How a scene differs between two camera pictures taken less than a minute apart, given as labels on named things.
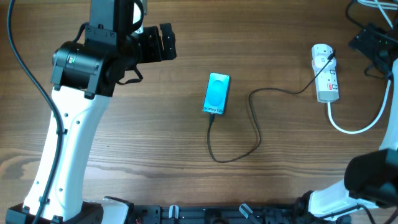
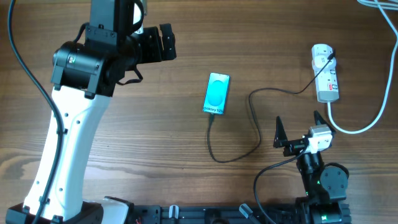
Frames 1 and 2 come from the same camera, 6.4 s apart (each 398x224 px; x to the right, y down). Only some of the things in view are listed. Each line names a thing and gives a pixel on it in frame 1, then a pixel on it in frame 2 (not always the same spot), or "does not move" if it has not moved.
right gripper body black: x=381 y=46 to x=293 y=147
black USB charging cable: x=257 y=143 does not move
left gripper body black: x=150 y=48 does not move
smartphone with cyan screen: x=216 y=93 does not move
